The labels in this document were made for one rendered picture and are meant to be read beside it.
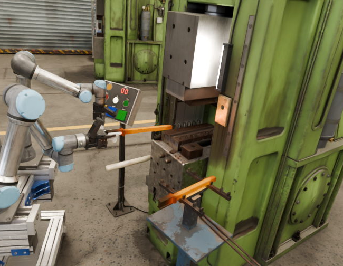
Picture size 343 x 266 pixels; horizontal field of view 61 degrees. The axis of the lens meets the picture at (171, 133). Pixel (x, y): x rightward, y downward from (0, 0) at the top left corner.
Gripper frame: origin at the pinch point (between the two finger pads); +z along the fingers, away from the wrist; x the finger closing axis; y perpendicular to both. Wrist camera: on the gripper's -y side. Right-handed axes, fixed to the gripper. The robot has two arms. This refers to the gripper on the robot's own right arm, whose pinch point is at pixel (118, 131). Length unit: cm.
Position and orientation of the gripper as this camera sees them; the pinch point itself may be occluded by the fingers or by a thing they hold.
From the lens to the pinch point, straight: 166.8
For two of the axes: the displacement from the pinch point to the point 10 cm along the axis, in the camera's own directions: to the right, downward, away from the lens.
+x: 5.7, 3.8, -7.3
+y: -1.2, 9.1, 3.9
